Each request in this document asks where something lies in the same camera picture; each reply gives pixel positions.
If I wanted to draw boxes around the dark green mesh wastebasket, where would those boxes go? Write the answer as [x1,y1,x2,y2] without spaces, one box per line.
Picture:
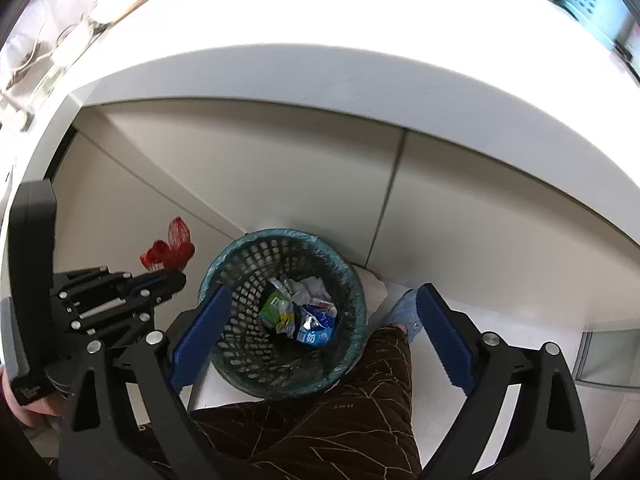
[198,228,369,401]

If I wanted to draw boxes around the person's leg brown pants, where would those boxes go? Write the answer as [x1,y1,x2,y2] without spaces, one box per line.
[191,326,424,480]

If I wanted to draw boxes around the small white bowl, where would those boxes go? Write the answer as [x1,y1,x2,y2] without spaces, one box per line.
[50,20,107,66]

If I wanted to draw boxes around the clear plastic container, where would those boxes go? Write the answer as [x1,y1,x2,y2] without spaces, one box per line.
[29,60,72,112]

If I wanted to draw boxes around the person's left hand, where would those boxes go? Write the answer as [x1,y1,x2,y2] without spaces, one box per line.
[0,375,66,428]

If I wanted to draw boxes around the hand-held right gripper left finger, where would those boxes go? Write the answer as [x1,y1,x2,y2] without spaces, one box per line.
[59,284,232,480]

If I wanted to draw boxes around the white tissue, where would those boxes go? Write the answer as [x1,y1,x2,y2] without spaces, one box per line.
[292,275,332,306]

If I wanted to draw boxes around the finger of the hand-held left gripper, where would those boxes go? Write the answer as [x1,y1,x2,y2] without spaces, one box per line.
[52,266,151,311]
[72,272,188,353]

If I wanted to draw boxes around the blue white milk carton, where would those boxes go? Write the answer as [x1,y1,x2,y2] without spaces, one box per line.
[295,300,340,349]

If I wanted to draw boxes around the round beige knob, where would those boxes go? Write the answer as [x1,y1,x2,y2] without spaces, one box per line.
[0,102,29,129]

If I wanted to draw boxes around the green drink carton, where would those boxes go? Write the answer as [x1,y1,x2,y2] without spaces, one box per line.
[258,289,291,334]

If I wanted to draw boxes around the glass panel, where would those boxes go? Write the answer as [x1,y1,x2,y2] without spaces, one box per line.
[574,330,640,389]

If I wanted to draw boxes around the white cabinet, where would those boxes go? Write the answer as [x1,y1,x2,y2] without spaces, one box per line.
[50,104,640,335]

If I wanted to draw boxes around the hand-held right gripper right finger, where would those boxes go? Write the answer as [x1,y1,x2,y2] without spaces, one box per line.
[416,282,592,480]

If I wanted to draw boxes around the blue slipper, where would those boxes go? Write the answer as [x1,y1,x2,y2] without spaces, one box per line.
[384,288,421,344]

